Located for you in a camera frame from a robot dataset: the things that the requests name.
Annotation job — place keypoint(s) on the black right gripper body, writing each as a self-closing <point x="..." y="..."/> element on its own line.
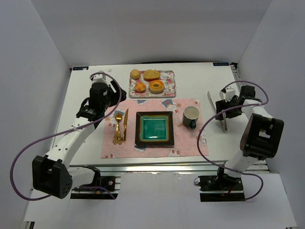
<point x="224" y="109"/>

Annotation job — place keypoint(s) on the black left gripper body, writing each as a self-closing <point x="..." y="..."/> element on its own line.
<point x="118" y="96"/>

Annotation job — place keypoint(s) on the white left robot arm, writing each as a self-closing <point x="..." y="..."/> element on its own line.
<point x="51" y="173"/>

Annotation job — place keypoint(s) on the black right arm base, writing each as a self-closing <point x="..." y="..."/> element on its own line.
<point x="211" y="190"/>

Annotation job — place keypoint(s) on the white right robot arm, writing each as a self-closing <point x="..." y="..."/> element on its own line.
<point x="261" y="136"/>

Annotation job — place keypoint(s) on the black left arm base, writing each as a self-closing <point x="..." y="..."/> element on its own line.
<point x="90" y="183"/>

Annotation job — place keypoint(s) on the brown bread slice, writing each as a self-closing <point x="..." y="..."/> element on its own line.
<point x="150" y="75"/>

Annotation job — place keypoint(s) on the gold knife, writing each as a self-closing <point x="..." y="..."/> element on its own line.
<point x="125" y="125"/>

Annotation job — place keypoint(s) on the dark green mug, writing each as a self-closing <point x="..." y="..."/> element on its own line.
<point x="190" y="116"/>

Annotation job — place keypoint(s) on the round orange bun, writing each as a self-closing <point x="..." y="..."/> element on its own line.
<point x="140" y="87"/>

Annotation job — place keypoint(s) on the small round muffin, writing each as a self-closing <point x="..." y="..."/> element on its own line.
<point x="135" y="74"/>

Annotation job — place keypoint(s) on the gold fork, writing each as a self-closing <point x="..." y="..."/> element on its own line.
<point x="117" y="137"/>

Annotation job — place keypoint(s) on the pink cartoon placemat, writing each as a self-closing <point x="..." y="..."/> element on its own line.
<point x="184" y="137"/>

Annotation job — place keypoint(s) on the square teal black plate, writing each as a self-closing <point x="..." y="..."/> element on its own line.
<point x="154" y="129"/>

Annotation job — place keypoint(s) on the floral rectangular tray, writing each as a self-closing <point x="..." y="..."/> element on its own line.
<point x="167" y="77"/>

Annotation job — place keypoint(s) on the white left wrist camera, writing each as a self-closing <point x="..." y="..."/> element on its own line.
<point x="98" y="77"/>

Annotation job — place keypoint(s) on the glazed ring doughnut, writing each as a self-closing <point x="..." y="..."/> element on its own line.
<point x="156" y="86"/>

